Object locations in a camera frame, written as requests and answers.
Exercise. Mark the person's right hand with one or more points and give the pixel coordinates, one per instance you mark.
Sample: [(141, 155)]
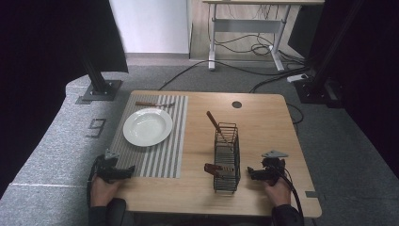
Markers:
[(278, 194)]

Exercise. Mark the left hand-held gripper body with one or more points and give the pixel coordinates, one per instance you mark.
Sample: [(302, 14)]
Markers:
[(108, 172)]

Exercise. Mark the grey striped placemat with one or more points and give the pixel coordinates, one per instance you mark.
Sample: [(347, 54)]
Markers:
[(163, 160)]

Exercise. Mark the white desk with metal legs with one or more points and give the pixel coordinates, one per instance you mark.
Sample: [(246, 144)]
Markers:
[(247, 25)]

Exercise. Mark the white power strip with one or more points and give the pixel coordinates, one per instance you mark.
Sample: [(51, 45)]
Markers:
[(297, 77)]

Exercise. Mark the white partition panel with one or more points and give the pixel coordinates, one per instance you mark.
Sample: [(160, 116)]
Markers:
[(150, 25)]

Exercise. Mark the black metal stand with base plate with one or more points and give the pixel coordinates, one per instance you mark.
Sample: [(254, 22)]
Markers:
[(99, 86)]

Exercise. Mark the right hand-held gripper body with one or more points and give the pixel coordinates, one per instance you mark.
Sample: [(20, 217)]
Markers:
[(273, 169)]

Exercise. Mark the white round plate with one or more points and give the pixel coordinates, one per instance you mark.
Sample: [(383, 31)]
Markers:
[(147, 127)]

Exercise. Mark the black round table grommet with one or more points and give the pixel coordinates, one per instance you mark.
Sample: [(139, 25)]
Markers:
[(236, 104)]

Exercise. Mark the black metal stand with boxy base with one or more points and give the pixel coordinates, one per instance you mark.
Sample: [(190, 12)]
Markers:
[(323, 81)]

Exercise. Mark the black tape patch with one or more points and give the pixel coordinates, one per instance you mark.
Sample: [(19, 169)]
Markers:
[(312, 194)]

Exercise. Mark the black curtain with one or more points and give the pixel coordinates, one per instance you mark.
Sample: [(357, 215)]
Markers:
[(370, 78), (47, 62)]

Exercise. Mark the person's left hand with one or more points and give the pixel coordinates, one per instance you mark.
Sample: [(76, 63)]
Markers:
[(102, 191)]

